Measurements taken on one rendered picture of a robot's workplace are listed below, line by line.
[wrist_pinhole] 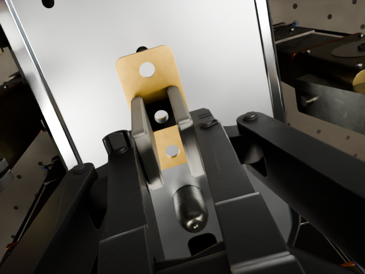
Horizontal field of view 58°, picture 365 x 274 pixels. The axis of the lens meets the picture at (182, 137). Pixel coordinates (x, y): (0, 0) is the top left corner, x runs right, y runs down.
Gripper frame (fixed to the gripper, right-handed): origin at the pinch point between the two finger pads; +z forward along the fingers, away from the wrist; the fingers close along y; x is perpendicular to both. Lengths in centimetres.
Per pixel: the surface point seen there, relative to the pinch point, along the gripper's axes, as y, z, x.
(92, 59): -4.4, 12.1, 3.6
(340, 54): 18.4, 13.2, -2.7
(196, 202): 0.6, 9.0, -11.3
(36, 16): -7.4, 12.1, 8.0
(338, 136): 33, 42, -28
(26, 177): -29, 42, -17
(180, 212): -1.1, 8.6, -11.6
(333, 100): 14.7, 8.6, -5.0
